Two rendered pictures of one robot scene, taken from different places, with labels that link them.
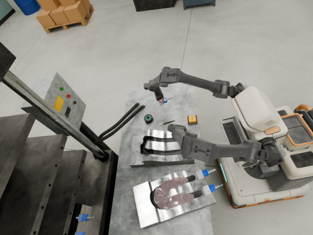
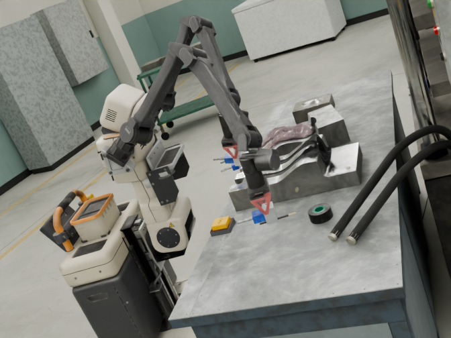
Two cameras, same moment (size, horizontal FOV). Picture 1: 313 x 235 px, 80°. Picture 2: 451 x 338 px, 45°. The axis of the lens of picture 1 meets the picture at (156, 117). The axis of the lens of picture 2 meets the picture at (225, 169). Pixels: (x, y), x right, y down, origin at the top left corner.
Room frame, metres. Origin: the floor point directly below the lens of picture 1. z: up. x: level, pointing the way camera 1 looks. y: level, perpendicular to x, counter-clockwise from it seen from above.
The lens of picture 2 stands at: (2.70, -0.05, 1.70)
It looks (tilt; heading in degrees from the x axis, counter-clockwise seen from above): 20 degrees down; 184
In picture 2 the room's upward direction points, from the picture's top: 22 degrees counter-clockwise
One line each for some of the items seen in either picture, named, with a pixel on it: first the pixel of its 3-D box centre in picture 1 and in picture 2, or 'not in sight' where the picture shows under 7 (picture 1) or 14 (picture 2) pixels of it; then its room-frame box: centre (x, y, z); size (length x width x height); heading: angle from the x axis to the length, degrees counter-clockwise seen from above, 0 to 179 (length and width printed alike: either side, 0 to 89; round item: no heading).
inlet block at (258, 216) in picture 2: (165, 100); (256, 216); (1.07, -0.14, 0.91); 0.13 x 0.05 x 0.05; 85
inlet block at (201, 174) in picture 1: (206, 172); (234, 165); (0.37, -0.18, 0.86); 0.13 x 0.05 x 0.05; 88
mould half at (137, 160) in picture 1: (160, 147); (294, 168); (0.68, 0.06, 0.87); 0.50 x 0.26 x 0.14; 71
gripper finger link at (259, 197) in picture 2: not in sight; (262, 200); (1.09, -0.10, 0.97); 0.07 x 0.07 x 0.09; 85
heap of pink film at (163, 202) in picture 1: (172, 192); (284, 133); (0.32, 0.09, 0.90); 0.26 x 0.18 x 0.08; 88
